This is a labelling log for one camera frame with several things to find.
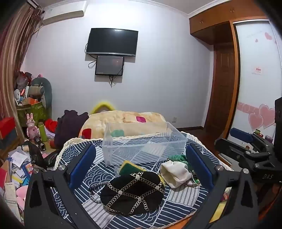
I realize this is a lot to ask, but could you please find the black bag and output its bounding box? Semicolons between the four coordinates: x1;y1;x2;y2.
28;141;58;171

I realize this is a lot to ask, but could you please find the wooden door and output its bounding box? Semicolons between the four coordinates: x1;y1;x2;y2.
204;46;237;132

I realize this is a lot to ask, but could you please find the green storage box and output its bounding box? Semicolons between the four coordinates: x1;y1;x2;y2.
17;102;48;127

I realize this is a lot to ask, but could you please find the red cloth item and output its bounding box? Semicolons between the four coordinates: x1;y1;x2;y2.
44;118;58;134

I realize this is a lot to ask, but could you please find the pile of toys and clutter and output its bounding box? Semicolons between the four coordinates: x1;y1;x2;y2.
14;71;44;106

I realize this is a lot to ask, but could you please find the black cylinder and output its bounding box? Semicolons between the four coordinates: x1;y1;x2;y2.
33;137;47;151

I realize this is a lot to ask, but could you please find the wall-mounted black television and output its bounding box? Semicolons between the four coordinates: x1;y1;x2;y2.
85;28;139;57

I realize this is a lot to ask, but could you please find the grey plush pillow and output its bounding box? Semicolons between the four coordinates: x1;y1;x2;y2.
31;77;53;110

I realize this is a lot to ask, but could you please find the green knit cloth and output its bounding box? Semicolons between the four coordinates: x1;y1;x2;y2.
168;154;190;171

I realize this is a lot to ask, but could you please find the dark purple clothing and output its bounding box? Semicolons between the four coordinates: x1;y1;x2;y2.
54;109;90;149

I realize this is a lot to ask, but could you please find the floral cloth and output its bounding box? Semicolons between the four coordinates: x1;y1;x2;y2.
187;174;201;188

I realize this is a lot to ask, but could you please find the pile of papers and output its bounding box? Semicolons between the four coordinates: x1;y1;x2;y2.
0;145;36;221

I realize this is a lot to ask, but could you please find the beige blanket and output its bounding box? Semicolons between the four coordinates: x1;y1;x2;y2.
79;110;172;140

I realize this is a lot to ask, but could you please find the white wardrobe sliding door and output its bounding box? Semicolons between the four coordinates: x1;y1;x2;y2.
227;21;282;146

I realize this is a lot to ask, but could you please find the blue patterned tablecloth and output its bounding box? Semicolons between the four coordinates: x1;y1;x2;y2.
54;131;234;229

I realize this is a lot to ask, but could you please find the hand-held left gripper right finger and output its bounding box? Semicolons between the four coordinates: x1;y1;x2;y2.
185;144;259;229

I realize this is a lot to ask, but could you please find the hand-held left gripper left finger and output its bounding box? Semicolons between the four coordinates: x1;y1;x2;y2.
24;144;104;229

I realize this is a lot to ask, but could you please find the pink rabbit toy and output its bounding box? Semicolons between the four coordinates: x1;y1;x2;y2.
26;113;39;139

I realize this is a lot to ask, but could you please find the clear plastic bin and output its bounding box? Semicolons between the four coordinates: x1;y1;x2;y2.
102;122;188;166

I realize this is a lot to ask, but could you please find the green bottle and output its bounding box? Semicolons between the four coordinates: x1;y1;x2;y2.
38;122;48;142

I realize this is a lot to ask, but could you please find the small black monitor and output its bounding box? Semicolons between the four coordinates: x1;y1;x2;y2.
95;55;124;76

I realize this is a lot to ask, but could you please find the green and yellow sponge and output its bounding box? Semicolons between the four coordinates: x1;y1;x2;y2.
119;160;147;177

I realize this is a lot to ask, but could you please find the wooden overhead cabinet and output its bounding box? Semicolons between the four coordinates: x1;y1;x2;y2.
189;0;282;45

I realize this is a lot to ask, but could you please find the clear plastic bag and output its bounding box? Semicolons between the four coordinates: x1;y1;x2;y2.
113;164;124;178

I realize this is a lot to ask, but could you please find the yellow plush item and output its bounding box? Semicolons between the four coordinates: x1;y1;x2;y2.
91;100;115;115

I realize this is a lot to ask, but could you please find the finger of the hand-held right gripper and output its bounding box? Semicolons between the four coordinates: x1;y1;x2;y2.
229;127;276;154
215;138;272;171

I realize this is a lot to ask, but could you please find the white cloth pouch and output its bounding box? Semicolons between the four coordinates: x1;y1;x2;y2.
159;160;192;188

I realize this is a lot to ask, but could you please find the red box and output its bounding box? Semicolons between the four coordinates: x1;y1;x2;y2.
0;117;16;135

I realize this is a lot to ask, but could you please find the white air conditioner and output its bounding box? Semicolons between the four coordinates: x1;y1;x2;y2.
42;4;85;25

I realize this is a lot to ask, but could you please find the striped curtain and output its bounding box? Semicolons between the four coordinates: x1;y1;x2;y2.
0;2;44;141

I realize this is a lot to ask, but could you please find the black hat with chain trim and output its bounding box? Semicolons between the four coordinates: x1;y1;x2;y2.
89;171;165;216

